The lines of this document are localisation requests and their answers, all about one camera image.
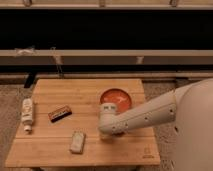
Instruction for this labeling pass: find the white squeeze tube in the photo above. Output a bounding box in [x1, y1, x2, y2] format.
[21, 98, 34, 132]

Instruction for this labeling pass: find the dark red pepper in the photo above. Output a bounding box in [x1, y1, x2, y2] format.
[100, 132, 125, 140]

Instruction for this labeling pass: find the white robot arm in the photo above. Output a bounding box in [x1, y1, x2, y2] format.
[98, 78, 213, 171]

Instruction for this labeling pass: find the white sponge block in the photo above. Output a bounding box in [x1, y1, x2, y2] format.
[70, 131, 86, 154]

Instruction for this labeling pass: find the orange bowl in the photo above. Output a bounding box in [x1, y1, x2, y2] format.
[100, 88, 132, 113]

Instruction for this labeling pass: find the brown chocolate bar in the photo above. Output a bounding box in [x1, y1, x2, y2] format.
[48, 106, 72, 123]

